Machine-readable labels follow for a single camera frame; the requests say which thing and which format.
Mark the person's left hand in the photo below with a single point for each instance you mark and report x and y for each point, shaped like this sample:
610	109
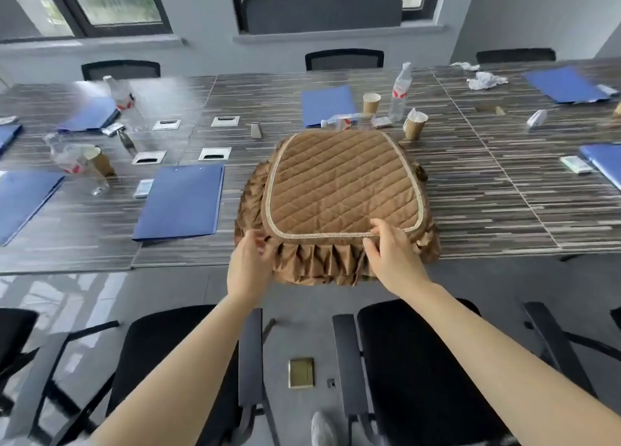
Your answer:
250	271

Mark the person's right hand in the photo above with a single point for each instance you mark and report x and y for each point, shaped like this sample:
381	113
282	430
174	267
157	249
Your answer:
398	261

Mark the person's right forearm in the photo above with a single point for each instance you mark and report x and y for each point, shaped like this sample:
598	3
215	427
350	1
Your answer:
509	363

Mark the person's left forearm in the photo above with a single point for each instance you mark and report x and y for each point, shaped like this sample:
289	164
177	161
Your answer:
179	378

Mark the person's white shoe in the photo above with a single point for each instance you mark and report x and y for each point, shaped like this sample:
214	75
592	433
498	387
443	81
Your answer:
322	431

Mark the blue folder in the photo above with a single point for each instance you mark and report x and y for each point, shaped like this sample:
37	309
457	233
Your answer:
565	84
606	162
7	137
24	203
92	116
179	203
327	105

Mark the striped wooden table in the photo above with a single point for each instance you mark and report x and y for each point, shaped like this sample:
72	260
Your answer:
485	193

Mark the small tissue packet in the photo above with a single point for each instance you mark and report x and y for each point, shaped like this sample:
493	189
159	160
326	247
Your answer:
7	120
143	188
607	90
576	165
112	129
382	122

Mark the brown paper cup with tissue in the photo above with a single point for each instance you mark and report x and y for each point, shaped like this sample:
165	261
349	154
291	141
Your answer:
415	125

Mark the clear plastic water bottle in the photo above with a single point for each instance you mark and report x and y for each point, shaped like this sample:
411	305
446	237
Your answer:
123	101
344	120
400	96
73	162

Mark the large crumpled white tissue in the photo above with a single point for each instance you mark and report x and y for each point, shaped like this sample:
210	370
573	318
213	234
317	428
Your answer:
485	80

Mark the small crumpled white tissue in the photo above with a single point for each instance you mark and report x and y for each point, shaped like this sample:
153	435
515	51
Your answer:
465	66

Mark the dark grey panel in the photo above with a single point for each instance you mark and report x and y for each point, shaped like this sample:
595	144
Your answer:
320	14

